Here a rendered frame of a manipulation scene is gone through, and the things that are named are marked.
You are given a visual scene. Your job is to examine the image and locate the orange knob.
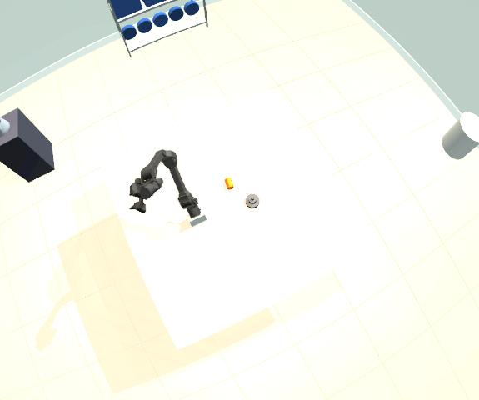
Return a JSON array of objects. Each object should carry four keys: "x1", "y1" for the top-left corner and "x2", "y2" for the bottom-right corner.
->
[{"x1": 225, "y1": 177, "x2": 234, "y2": 189}]

